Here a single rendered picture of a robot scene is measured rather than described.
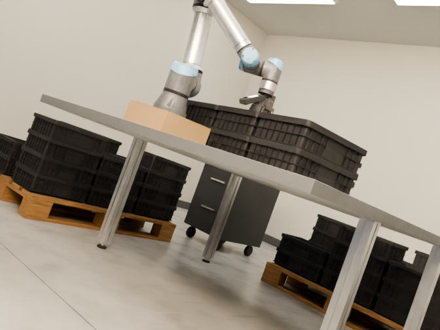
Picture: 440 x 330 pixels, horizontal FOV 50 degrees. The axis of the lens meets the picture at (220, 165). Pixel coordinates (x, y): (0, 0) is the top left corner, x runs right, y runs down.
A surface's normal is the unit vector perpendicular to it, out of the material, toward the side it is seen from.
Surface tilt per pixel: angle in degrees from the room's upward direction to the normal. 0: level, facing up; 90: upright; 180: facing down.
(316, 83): 90
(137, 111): 90
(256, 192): 90
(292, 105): 90
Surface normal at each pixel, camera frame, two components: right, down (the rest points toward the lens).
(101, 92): 0.70, 0.24
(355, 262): -0.62, -0.24
